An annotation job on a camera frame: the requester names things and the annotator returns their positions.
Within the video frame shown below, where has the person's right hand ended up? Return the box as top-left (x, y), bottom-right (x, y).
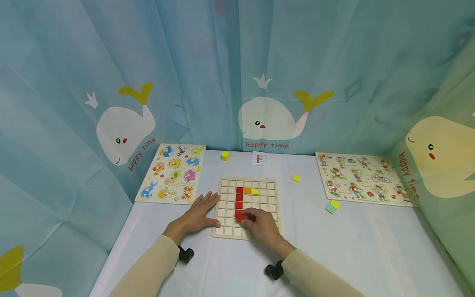
top-left (241, 207), bottom-right (297, 261)

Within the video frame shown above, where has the person's left hand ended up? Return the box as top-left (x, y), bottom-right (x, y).
top-left (165, 191), bottom-right (223, 245)

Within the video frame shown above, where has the person's left forearm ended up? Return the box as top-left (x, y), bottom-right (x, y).
top-left (108, 235), bottom-right (181, 297)

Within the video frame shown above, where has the person's right forearm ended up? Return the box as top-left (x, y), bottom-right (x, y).
top-left (280, 248), bottom-right (367, 297)

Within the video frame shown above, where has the wooden grid board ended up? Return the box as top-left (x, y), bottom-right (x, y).
top-left (212, 178), bottom-right (280, 241)

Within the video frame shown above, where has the black wrist band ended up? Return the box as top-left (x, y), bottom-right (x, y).
top-left (264, 260), bottom-right (285, 281)
top-left (178, 245), bottom-right (195, 264)

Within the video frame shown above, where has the animal peg puzzle board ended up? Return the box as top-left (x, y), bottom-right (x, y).
top-left (134, 143), bottom-right (207, 205)

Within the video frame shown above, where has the people peg puzzle board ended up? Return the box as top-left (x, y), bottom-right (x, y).
top-left (315, 152), bottom-right (419, 208)

